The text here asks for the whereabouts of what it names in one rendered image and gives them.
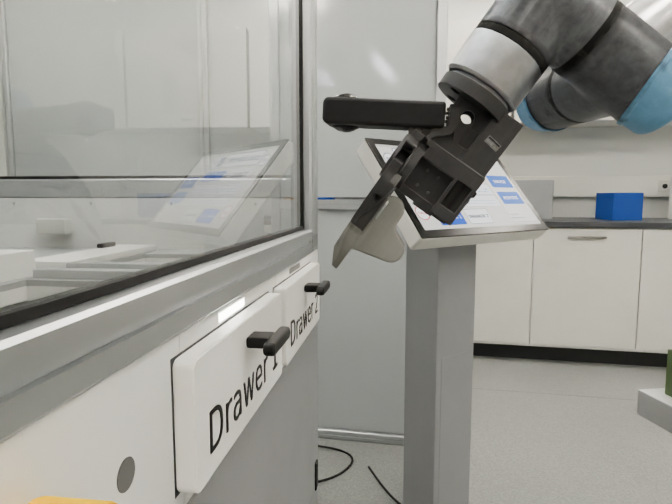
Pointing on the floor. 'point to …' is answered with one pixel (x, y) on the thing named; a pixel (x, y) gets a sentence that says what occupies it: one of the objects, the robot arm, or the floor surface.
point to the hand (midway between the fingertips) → (336, 251)
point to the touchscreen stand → (438, 374)
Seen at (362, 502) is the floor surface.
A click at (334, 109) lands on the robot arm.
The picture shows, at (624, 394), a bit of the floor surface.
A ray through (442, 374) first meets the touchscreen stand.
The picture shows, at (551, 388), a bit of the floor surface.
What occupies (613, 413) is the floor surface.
